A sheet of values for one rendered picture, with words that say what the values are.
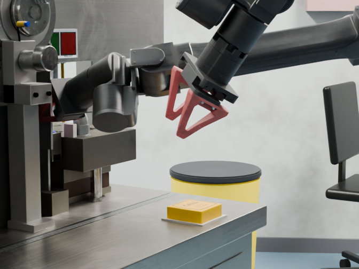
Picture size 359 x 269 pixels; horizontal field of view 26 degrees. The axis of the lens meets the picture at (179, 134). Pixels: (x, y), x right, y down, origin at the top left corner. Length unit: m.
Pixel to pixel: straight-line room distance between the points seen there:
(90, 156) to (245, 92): 2.81
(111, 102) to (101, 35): 0.79
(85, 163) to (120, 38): 0.72
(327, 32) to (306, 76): 2.87
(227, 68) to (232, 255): 0.43
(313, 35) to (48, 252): 0.55
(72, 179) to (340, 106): 2.35
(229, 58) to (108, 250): 0.33
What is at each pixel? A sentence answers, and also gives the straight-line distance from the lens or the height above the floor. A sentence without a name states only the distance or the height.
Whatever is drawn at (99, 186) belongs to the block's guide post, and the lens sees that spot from 1.47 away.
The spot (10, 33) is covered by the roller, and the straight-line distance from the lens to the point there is 1.29.
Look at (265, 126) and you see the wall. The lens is 4.19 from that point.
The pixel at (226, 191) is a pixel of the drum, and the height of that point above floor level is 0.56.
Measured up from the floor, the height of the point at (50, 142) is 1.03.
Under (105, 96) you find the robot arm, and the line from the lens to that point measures 1.22.
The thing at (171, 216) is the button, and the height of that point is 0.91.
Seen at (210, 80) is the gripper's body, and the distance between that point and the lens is 1.10.
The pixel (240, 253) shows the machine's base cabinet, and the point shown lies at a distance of 1.44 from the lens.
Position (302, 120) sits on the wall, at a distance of 4.20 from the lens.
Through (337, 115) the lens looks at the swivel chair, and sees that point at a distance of 3.62.
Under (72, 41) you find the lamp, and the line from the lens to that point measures 1.90.
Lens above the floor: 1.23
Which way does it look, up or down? 8 degrees down
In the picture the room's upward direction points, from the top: straight up
